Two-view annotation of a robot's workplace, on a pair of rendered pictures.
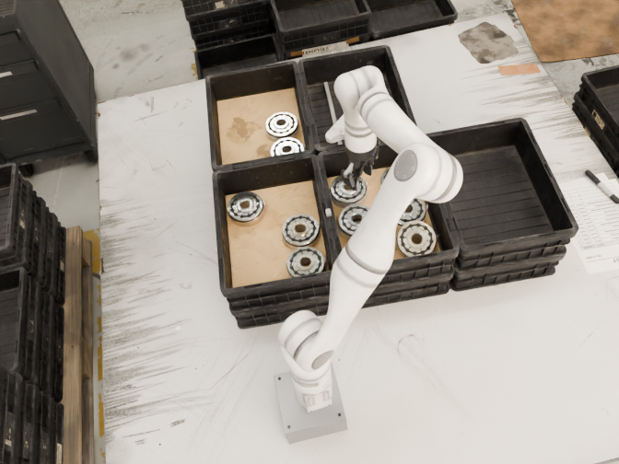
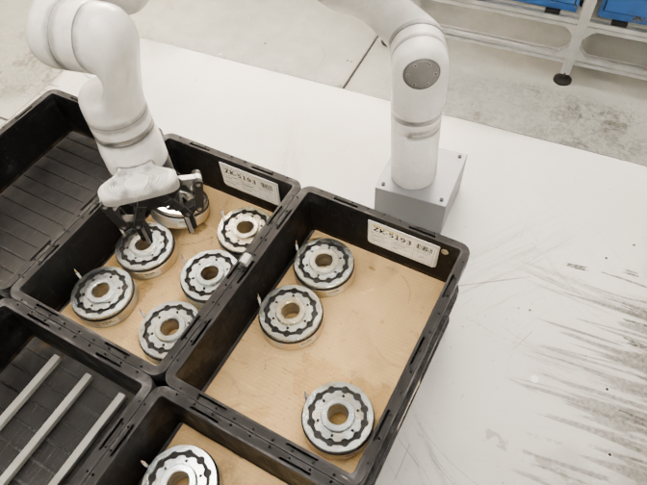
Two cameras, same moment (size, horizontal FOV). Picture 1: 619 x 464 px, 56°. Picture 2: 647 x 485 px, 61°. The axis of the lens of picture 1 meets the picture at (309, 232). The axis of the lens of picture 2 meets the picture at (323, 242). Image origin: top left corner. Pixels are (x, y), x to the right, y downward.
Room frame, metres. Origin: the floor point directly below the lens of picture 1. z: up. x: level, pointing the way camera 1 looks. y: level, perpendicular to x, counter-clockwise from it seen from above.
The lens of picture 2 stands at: (1.23, 0.31, 1.63)
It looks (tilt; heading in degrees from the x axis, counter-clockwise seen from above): 54 degrees down; 213
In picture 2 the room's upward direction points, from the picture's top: 4 degrees counter-clockwise
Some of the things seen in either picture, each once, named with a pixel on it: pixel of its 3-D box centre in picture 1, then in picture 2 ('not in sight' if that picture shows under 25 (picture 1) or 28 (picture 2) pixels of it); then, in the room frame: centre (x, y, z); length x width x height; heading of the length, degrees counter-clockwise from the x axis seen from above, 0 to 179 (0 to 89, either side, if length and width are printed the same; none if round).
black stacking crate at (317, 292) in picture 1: (274, 231); (328, 329); (0.90, 0.09, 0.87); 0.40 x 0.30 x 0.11; 1
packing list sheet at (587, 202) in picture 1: (601, 221); not in sight; (0.86, -0.84, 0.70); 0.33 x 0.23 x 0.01; 5
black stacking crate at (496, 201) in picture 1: (491, 193); (47, 197); (0.91, -0.51, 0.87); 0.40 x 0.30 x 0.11; 1
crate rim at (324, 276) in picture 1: (272, 221); (326, 313); (0.90, 0.09, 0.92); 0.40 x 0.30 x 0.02; 1
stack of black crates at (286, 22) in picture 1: (321, 43); not in sight; (2.25, -0.21, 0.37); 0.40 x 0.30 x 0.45; 94
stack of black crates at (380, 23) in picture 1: (403, 35); not in sight; (2.28, -0.61, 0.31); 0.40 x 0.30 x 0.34; 95
